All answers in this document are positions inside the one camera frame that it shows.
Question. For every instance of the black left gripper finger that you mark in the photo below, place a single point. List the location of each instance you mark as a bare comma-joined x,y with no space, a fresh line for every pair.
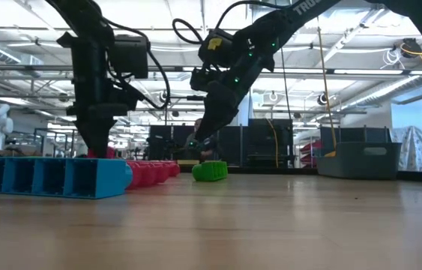
98,135

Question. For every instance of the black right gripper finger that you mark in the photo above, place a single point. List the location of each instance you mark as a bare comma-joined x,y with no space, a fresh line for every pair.
218,105

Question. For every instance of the red two-stud block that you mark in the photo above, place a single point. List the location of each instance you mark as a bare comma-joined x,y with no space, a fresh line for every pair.
111,153

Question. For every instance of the blue plastic block tray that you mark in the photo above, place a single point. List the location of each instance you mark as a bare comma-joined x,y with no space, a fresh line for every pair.
109,180

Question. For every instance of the green four-stud block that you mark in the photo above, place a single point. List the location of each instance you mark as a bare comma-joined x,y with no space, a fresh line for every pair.
210,171

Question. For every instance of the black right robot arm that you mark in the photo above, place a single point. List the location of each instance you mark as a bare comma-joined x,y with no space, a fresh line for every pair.
300,15

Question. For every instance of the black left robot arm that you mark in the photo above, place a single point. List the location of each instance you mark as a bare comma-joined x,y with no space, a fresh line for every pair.
83,18

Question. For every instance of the person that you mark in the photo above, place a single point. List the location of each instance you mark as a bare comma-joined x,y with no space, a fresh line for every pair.
212,144

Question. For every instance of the black cabinet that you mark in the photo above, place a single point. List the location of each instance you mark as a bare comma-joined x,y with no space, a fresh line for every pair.
263,142

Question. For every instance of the yellow flat item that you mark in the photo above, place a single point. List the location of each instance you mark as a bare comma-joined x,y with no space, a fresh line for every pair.
188,162

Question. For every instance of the red four-stud block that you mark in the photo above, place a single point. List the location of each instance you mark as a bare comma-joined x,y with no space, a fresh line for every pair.
150,174

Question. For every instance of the red stacked crates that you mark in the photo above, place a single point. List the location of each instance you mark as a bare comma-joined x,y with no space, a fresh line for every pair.
310,150

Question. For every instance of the dark blue cart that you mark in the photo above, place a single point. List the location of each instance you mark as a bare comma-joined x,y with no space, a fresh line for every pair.
353,135

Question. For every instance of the grey plastic bin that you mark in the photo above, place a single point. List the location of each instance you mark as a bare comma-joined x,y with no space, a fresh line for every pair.
360,165

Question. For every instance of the patterned white cloth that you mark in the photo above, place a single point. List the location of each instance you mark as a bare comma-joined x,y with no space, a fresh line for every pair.
415,150

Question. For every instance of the black metal gantry frame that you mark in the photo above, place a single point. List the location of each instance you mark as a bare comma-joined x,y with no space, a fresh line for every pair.
195,98

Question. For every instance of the black metal frame rack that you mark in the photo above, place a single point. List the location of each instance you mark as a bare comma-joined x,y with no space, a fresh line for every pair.
72,144

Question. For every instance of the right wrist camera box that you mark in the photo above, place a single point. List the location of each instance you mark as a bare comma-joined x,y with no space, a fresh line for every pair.
201,79

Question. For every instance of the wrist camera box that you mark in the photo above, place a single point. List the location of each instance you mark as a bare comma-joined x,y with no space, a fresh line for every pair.
130,56
201,79

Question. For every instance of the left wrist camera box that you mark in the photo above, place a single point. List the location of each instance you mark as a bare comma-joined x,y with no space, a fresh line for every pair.
130,56

